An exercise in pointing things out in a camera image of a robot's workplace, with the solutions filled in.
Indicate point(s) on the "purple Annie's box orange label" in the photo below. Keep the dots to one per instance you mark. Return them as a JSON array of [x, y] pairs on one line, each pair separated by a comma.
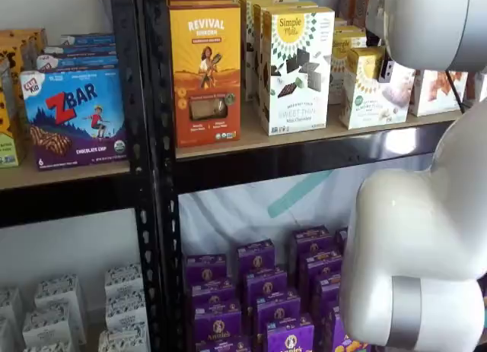
[[338, 342]]

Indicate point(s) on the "blue Zbar chocolate chip box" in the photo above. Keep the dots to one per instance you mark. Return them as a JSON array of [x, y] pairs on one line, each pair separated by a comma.
[[87, 39], [80, 50], [76, 63], [76, 112]]

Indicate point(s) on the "black metal shelf frame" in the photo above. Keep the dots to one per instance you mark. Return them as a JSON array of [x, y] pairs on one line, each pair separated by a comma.
[[228, 215]]

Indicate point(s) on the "black perforated shelf post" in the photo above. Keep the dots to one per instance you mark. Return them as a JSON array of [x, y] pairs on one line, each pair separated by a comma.
[[137, 101], [165, 215]]

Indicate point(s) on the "small black bracket on arm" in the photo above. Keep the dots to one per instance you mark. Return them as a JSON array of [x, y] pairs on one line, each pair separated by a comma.
[[386, 70]]

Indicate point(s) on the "purple Annie's pasta box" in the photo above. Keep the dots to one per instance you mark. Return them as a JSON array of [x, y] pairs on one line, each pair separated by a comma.
[[205, 268], [319, 266], [341, 240], [327, 291], [266, 285], [217, 321], [277, 308], [289, 338], [222, 344], [312, 241], [213, 293], [255, 257]]

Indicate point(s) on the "brown orange patterned box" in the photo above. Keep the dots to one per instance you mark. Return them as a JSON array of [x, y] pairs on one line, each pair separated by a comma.
[[355, 2]]

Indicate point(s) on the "black shelf beam under Zbar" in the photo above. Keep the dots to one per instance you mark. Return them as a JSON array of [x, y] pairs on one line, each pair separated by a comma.
[[57, 203]]

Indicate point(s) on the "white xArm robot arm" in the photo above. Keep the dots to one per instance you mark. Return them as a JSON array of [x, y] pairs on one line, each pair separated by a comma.
[[418, 222]]

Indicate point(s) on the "wooden shelf board under snacks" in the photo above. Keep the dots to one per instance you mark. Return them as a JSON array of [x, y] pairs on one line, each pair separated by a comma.
[[251, 135]]

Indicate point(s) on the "Simple Mills mint chocolate box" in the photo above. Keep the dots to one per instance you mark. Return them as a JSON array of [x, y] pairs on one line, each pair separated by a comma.
[[296, 82], [245, 44], [285, 5]]

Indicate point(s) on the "yellow chocolate chip snack box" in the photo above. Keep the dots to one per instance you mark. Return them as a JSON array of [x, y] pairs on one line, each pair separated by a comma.
[[7, 139], [19, 44]]

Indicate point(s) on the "white box orange crackers print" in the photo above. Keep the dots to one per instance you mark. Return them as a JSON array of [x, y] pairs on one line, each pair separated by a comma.
[[430, 97]]

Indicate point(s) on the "wooden shelf board under Zbar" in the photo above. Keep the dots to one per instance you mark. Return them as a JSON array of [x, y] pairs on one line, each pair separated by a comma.
[[23, 175]]

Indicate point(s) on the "black shelf beam under snacks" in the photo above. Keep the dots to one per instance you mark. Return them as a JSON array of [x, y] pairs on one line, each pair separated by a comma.
[[266, 165]]

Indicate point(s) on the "orange Revival cracker box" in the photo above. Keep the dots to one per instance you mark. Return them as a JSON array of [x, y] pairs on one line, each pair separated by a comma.
[[205, 63], [198, 2]]

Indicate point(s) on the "small white yellow-label box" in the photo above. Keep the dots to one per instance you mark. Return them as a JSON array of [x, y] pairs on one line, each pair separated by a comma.
[[338, 63], [365, 101]]

